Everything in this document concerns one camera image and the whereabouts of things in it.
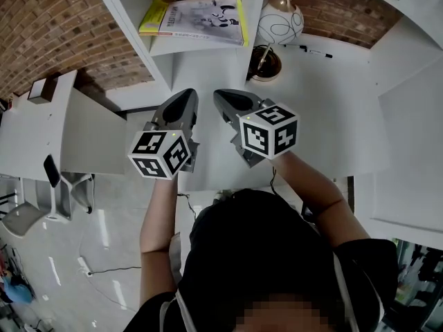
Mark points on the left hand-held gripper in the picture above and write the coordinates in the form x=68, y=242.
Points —
x=155, y=154

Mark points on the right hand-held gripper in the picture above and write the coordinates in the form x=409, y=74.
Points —
x=270, y=133

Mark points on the white shelving unit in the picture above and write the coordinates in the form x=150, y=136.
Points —
x=187, y=47

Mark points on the white illustrated book yellow edge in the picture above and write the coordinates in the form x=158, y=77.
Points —
x=207, y=19

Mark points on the person's right forearm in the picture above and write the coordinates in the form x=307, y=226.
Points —
x=311, y=195

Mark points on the person's left forearm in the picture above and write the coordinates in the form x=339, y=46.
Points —
x=157, y=220

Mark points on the white desk with drawers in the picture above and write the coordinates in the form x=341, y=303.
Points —
x=328, y=116

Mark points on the white globe desk lamp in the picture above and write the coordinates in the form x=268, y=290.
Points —
x=280, y=23

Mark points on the black and white marker pen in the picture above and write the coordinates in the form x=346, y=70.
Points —
x=316, y=53

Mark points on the black phone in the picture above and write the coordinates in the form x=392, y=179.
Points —
x=52, y=171

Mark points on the person's black clothing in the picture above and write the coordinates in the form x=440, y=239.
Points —
x=256, y=247

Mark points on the brown box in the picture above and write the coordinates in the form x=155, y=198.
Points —
x=39, y=90

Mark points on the white side table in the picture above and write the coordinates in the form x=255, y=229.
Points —
x=31, y=133

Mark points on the white power strip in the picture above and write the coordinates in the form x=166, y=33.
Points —
x=84, y=265

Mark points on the white chair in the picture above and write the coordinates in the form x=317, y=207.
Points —
x=20, y=220

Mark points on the person's head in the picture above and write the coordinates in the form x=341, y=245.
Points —
x=290, y=316

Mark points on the blue plastic bag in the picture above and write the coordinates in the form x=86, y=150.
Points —
x=19, y=290

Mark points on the dark framed window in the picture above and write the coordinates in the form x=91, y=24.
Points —
x=418, y=278

